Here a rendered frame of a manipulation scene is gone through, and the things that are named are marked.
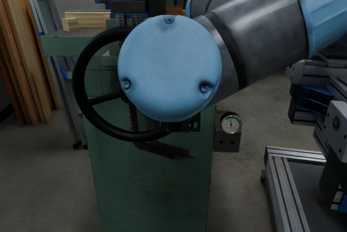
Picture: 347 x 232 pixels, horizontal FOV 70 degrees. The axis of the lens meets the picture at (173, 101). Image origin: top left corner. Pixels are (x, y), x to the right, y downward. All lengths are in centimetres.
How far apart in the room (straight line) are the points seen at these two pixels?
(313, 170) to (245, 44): 128
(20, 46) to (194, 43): 203
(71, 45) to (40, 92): 144
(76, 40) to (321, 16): 67
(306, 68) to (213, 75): 92
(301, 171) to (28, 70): 194
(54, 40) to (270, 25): 70
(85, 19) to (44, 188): 103
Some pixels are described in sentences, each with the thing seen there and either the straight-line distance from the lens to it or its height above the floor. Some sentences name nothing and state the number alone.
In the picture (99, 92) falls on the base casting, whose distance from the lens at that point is 83.
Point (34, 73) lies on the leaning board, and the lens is 218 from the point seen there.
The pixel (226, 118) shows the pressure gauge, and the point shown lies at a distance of 75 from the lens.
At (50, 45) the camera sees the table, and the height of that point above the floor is 87.
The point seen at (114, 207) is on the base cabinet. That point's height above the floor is 23.
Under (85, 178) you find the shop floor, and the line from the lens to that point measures 163.
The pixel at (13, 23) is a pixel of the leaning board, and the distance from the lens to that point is 215.
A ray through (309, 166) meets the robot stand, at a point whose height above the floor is 21.
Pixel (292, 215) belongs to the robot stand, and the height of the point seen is 23.
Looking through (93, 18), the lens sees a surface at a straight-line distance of 96.
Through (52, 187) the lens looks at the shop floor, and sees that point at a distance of 164.
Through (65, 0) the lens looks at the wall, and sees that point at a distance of 343.
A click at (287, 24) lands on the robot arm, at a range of 21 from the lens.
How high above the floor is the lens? 103
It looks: 25 degrees down
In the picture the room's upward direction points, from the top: straight up
